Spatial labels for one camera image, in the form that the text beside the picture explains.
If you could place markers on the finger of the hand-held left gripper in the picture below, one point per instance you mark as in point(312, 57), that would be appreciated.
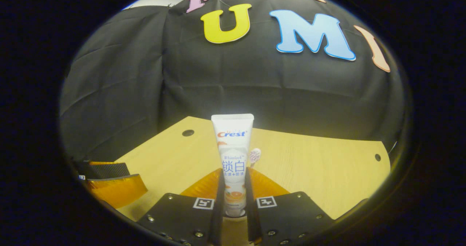
point(105, 170)
point(116, 191)

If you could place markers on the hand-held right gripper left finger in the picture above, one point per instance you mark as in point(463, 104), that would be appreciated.
point(182, 217)

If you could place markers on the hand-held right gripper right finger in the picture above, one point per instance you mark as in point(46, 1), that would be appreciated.
point(287, 217)

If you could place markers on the pale pink toothbrush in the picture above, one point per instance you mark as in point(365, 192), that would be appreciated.
point(255, 155)

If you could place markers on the white toothpaste tube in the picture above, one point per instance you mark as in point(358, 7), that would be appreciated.
point(233, 147)

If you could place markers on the black backdrop cloth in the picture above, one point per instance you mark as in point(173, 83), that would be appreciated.
point(255, 86)

